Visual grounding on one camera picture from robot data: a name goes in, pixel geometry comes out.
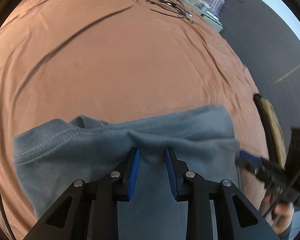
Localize black cable bundle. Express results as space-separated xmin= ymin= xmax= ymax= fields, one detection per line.
xmin=136 ymin=0 xmax=195 ymax=25

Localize striped gift bag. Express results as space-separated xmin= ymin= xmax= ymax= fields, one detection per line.
xmin=209 ymin=0 xmax=225 ymax=14

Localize mustard folded garment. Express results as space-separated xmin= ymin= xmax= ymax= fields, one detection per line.
xmin=261 ymin=98 xmax=287 ymax=168

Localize right hand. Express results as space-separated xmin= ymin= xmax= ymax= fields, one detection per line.
xmin=259 ymin=192 xmax=294 ymax=235

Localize orange bed blanket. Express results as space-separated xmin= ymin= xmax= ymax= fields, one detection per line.
xmin=0 ymin=0 xmax=268 ymax=239

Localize white bedside drawer cabinet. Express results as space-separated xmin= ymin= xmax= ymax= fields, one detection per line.
xmin=184 ymin=0 xmax=223 ymax=33

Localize grey t-shirt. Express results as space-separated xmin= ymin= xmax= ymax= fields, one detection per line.
xmin=13 ymin=104 xmax=241 ymax=240

